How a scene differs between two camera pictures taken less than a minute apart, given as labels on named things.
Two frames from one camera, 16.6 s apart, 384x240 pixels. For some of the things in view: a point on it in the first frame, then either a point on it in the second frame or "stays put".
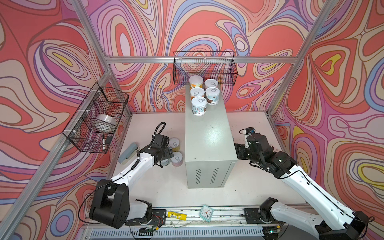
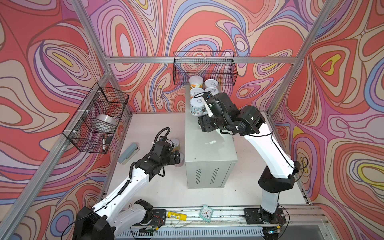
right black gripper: [240, 150] -> [205, 123]
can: [198, 105] stays put
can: [197, 91] stays put
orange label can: [195, 81] stays put
